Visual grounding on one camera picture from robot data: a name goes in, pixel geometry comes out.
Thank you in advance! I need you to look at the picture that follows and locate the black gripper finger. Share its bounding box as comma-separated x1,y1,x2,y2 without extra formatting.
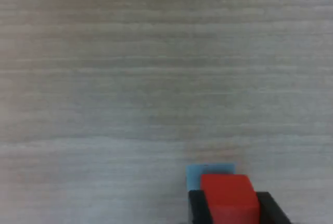
188,190,214,224
256,191,293,224

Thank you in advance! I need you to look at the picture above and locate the red cube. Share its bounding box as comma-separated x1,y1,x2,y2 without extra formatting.
200,174,262,224

